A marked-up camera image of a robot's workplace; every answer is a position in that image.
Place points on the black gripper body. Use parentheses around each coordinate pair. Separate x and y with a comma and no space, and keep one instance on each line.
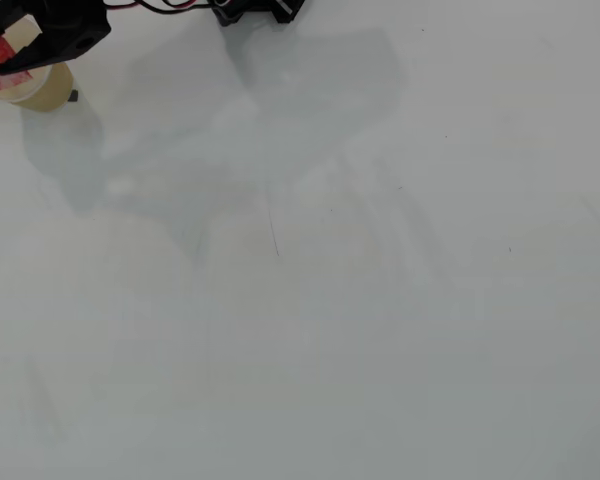
(65,37)

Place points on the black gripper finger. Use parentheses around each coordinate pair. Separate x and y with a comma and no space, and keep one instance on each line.
(35,54)
(5,17)

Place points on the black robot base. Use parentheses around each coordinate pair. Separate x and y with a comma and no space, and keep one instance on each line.
(260,10)

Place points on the beige paper cup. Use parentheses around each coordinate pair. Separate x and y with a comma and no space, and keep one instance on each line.
(55,90)

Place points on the small dark block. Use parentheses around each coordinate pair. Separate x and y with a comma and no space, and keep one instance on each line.
(73,96)

